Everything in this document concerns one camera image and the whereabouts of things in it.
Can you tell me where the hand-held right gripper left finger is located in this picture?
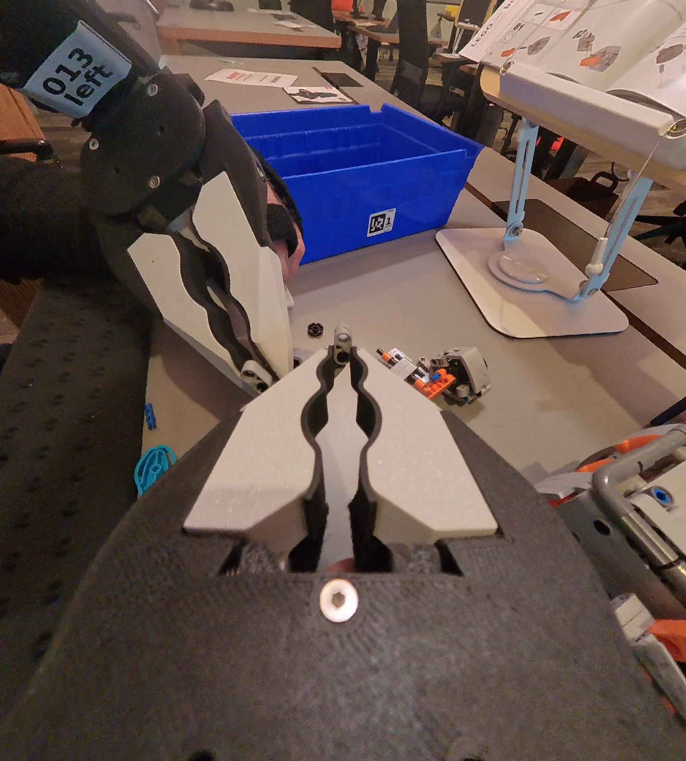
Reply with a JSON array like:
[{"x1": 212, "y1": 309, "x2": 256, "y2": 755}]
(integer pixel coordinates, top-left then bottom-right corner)
[{"x1": 186, "y1": 349, "x2": 334, "y2": 554}]

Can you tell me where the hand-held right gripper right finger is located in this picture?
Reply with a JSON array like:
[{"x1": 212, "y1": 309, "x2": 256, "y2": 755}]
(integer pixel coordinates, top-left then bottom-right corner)
[{"x1": 346, "y1": 348, "x2": 498, "y2": 557}]

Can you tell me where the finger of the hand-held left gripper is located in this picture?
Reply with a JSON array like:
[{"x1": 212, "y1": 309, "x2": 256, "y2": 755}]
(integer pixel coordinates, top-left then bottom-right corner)
[
  {"x1": 126, "y1": 230, "x2": 275, "y2": 393},
  {"x1": 192, "y1": 170, "x2": 296, "y2": 381}
]

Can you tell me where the grey bracket brick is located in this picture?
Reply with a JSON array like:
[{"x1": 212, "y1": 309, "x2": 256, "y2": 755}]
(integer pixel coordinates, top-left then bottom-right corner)
[{"x1": 241, "y1": 357, "x2": 276, "y2": 393}]

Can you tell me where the person's left forearm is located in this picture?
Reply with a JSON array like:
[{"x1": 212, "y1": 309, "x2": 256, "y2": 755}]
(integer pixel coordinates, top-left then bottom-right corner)
[{"x1": 0, "y1": 143, "x2": 106, "y2": 286}]

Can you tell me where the person's left hand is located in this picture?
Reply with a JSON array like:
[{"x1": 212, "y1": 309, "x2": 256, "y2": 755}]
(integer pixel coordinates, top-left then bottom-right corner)
[{"x1": 262, "y1": 179, "x2": 308, "y2": 270}]

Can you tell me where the small grey orange brick assembly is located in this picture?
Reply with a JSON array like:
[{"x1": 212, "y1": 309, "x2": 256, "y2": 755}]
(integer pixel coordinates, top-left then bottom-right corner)
[{"x1": 376, "y1": 345, "x2": 492, "y2": 407}]

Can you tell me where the light blue paddle piece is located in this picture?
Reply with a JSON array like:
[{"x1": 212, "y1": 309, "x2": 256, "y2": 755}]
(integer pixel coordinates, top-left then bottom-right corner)
[{"x1": 134, "y1": 445, "x2": 180, "y2": 498}]

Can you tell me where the white paper sheet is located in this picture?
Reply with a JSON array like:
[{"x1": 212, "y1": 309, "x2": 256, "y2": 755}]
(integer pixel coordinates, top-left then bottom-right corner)
[{"x1": 206, "y1": 68, "x2": 298, "y2": 90}]

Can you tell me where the blue storage bin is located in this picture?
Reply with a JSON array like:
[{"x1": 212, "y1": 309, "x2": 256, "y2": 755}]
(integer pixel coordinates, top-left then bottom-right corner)
[{"x1": 230, "y1": 105, "x2": 484, "y2": 265}]

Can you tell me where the wooden table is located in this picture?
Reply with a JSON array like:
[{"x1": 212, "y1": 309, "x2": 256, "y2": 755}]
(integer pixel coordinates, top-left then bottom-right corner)
[{"x1": 159, "y1": 0, "x2": 344, "y2": 58}]

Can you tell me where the black dimpled foam mat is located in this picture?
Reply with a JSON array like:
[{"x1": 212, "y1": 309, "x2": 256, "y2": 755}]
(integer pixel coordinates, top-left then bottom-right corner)
[{"x1": 0, "y1": 280, "x2": 153, "y2": 761}]

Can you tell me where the large grey tracked brick vehicle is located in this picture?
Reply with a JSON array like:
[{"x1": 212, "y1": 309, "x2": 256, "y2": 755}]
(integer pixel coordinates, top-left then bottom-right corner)
[{"x1": 536, "y1": 411, "x2": 686, "y2": 761}]

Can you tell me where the black office chair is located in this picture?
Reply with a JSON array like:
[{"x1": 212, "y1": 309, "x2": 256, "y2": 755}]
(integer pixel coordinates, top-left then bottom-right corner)
[{"x1": 391, "y1": 0, "x2": 462, "y2": 108}]

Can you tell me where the white stand platform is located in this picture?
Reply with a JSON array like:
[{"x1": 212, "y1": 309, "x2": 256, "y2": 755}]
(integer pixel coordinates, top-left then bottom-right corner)
[{"x1": 498, "y1": 62, "x2": 686, "y2": 170}]

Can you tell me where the instruction booklet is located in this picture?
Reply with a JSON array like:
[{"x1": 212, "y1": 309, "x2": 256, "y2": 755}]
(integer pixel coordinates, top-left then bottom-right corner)
[{"x1": 456, "y1": 0, "x2": 686, "y2": 114}]

